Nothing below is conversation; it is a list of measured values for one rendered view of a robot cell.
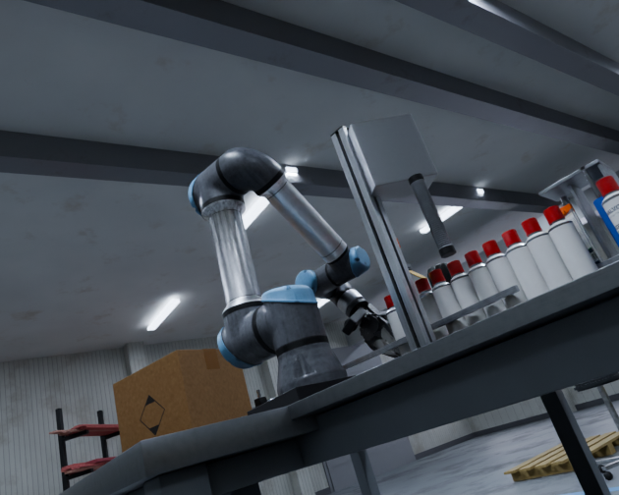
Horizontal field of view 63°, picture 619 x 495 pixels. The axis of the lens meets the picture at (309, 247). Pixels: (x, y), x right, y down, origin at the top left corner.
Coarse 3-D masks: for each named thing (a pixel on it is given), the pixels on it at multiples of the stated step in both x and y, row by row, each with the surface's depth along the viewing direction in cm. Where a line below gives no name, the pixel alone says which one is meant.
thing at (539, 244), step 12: (528, 228) 109; (540, 228) 109; (528, 240) 109; (540, 240) 107; (540, 252) 106; (552, 252) 105; (540, 264) 106; (552, 264) 105; (564, 264) 105; (552, 276) 104; (564, 276) 103; (552, 288) 104
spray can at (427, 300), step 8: (424, 280) 129; (424, 288) 128; (424, 296) 127; (432, 296) 126; (424, 304) 126; (432, 304) 125; (432, 312) 125; (432, 320) 124; (440, 328) 123; (440, 336) 123
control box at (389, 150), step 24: (384, 120) 128; (408, 120) 129; (360, 144) 124; (384, 144) 125; (408, 144) 126; (384, 168) 122; (408, 168) 123; (432, 168) 124; (384, 192) 124; (408, 192) 128
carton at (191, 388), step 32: (192, 352) 140; (128, 384) 145; (160, 384) 137; (192, 384) 134; (224, 384) 144; (128, 416) 143; (160, 416) 135; (192, 416) 130; (224, 416) 138; (128, 448) 141
